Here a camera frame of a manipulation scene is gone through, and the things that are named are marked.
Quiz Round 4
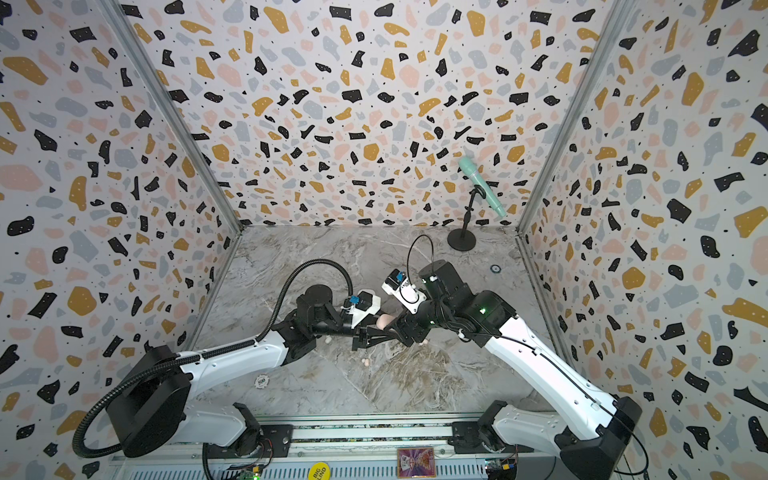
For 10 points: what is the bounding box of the pink earbud case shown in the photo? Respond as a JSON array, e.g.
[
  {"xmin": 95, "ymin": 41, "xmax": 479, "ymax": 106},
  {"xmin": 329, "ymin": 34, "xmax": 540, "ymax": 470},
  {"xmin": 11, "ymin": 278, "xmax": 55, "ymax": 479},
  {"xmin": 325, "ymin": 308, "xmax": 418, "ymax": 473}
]
[{"xmin": 376, "ymin": 314, "xmax": 395, "ymax": 330}]

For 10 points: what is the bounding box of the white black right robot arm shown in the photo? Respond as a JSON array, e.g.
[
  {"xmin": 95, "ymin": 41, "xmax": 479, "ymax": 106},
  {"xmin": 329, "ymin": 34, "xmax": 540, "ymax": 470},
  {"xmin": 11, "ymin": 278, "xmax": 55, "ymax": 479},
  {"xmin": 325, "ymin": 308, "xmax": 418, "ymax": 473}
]
[{"xmin": 382, "ymin": 260, "xmax": 642, "ymax": 479}]

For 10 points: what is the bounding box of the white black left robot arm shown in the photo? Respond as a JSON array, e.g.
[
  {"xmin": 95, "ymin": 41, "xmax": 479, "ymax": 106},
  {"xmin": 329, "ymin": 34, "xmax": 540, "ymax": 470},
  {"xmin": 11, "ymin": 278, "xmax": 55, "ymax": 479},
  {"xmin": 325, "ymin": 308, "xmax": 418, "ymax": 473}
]
[{"xmin": 106, "ymin": 285, "xmax": 401, "ymax": 458}]

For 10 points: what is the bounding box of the black microphone stand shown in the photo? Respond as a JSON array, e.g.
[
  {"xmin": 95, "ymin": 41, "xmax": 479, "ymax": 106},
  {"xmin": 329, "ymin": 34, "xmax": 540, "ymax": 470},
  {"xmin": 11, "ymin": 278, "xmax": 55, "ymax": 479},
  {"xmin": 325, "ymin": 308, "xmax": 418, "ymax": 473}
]
[{"xmin": 447, "ymin": 185, "xmax": 486, "ymax": 252}]

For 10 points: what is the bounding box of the pink square sticker card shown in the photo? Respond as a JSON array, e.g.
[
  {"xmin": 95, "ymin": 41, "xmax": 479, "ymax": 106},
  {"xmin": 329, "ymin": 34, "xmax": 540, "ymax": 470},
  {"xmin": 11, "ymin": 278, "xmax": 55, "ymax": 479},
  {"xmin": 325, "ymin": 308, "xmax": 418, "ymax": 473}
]
[{"xmin": 396, "ymin": 447, "xmax": 437, "ymax": 479}]

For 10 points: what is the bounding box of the yellow round sticker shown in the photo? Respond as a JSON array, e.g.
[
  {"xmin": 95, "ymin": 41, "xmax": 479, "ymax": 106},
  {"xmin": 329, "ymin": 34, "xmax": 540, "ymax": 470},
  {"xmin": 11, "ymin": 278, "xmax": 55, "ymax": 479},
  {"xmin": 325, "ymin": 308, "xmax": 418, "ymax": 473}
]
[{"xmin": 307, "ymin": 462, "xmax": 332, "ymax": 480}]

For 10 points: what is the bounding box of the mint green toy microphone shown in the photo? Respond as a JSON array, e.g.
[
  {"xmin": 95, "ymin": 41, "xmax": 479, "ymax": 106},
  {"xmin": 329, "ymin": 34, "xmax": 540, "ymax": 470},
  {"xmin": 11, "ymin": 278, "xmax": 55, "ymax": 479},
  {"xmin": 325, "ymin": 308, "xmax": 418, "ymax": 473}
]
[{"xmin": 458, "ymin": 157, "xmax": 507, "ymax": 218}]

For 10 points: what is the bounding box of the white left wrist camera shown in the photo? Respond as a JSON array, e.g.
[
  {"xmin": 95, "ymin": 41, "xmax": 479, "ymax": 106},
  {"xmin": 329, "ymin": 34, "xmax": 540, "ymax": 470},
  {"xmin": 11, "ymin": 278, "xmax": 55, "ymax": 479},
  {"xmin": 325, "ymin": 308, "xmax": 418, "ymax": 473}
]
[{"xmin": 341, "ymin": 289, "xmax": 381, "ymax": 324}]

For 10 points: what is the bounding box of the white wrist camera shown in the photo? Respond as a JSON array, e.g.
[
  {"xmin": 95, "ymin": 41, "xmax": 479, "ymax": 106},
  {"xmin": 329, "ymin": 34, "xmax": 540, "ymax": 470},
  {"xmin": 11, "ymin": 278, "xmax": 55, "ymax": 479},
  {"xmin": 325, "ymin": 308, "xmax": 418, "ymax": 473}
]
[
  {"xmin": 382, "ymin": 269, "xmax": 427, "ymax": 314},
  {"xmin": 341, "ymin": 289, "xmax": 381, "ymax": 324}
]

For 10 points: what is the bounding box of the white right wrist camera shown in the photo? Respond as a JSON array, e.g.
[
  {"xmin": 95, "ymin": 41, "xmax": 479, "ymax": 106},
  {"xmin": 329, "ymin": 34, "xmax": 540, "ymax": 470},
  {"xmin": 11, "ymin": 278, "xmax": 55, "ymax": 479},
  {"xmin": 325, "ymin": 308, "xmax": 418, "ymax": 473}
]
[{"xmin": 382, "ymin": 269, "xmax": 427, "ymax": 314}]

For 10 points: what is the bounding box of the black corrugated cable conduit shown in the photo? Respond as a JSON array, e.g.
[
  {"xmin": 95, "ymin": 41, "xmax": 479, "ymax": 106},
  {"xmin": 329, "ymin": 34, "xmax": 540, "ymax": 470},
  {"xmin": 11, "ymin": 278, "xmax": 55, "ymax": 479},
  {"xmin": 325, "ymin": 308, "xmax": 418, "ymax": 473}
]
[{"xmin": 71, "ymin": 258, "xmax": 355, "ymax": 460}]

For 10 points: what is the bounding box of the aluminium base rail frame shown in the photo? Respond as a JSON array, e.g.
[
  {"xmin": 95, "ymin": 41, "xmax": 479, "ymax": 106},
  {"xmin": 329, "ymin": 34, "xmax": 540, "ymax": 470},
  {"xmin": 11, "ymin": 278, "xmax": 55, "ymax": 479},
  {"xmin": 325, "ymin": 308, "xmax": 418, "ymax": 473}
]
[{"xmin": 110, "ymin": 412, "xmax": 637, "ymax": 480}]

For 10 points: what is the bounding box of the right aluminium corner post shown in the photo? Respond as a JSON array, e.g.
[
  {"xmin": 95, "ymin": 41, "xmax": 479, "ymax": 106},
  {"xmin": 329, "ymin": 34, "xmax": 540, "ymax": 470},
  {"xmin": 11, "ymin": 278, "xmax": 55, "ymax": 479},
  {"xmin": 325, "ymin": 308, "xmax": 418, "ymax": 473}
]
[{"xmin": 516, "ymin": 0, "xmax": 637, "ymax": 236}]

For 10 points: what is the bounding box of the aluminium corner post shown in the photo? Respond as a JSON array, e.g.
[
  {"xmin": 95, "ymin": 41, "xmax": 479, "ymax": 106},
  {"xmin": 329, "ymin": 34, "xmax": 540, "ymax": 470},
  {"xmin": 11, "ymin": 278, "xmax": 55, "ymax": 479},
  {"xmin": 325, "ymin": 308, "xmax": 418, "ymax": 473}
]
[
  {"xmin": 516, "ymin": 0, "xmax": 637, "ymax": 236},
  {"xmin": 95, "ymin": 1, "xmax": 243, "ymax": 236}
]

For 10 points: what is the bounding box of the left aluminium corner post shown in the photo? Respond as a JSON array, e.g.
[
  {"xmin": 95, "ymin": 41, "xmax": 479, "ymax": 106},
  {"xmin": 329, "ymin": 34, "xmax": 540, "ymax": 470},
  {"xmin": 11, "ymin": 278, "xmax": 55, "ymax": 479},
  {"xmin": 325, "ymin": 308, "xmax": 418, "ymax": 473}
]
[{"xmin": 95, "ymin": 1, "xmax": 243, "ymax": 236}]

